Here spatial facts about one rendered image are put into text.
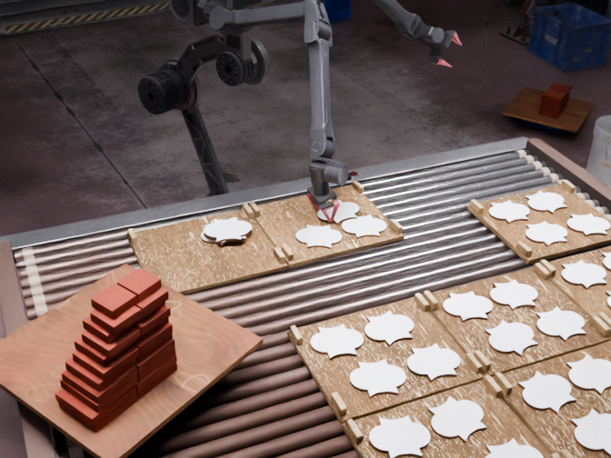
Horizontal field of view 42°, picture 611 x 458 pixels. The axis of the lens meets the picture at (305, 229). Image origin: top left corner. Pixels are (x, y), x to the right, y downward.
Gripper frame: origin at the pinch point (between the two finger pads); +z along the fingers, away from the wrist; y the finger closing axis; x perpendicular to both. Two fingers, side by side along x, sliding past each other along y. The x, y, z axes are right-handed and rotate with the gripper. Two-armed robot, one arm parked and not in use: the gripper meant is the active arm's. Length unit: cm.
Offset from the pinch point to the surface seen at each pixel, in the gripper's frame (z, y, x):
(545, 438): 8, -106, -3
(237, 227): -7.8, 1.0, 30.1
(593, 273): 14, -61, -59
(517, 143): 19, 21, -96
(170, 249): -9, 3, 52
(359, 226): 2.1, -10.5, -6.8
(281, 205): -1.5, 12.3, 10.5
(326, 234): 0.0, -10.5, 5.0
